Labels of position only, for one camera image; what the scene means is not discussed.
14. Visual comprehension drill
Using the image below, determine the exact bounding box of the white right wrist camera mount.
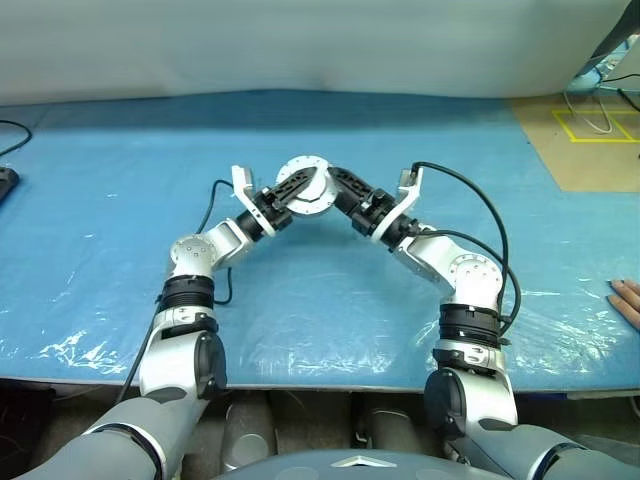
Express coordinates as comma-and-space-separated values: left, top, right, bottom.
372, 167, 425, 249

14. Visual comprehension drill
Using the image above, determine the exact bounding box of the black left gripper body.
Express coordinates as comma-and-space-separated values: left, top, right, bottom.
253, 186, 296, 236

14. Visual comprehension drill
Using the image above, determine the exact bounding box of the white looped cable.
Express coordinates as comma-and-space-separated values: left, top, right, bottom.
564, 92, 615, 135

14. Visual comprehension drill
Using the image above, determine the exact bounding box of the yellow tape outline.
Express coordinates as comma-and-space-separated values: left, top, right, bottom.
552, 108, 640, 144

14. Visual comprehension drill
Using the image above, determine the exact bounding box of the white backdrop sheet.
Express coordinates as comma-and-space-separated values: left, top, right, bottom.
0, 0, 640, 107

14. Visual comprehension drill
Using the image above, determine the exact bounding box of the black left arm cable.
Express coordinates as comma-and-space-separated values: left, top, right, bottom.
115, 178, 236, 404

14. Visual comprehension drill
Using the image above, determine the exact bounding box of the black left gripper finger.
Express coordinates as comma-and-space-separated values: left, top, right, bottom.
272, 166, 320, 210

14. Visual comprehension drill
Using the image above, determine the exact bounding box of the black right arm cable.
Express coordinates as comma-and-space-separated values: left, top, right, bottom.
409, 159, 524, 346

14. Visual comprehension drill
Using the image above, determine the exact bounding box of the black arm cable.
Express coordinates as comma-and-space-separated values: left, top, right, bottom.
409, 159, 524, 346
115, 178, 236, 404

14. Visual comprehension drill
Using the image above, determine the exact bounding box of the dark grey robot torso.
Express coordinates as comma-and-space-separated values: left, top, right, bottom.
214, 442, 481, 480

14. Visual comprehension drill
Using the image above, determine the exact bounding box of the thin black table cable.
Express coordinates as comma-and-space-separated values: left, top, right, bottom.
0, 119, 32, 157

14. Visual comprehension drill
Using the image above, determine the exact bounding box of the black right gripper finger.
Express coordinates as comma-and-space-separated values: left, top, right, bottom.
328, 167, 376, 202

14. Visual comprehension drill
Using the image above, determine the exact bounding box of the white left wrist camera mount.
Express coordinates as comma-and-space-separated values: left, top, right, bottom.
231, 164, 279, 237

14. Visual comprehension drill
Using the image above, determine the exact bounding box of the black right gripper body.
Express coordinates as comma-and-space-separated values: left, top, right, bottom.
349, 189, 400, 236

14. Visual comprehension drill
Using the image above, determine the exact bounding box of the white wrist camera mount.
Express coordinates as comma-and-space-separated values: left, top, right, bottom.
231, 164, 279, 237
372, 167, 425, 249

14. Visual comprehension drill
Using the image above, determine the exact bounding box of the black power strip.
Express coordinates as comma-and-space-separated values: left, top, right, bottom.
0, 167, 22, 204

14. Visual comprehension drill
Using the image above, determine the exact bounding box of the brown cardboard sheet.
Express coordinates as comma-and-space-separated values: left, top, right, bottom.
509, 94, 640, 192

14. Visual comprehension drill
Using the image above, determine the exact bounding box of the grey rounded shape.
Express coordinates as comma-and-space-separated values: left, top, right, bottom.
223, 392, 277, 474
357, 394, 436, 454

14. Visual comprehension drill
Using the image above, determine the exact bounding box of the bare person hand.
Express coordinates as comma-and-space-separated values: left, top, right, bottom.
607, 278, 640, 329

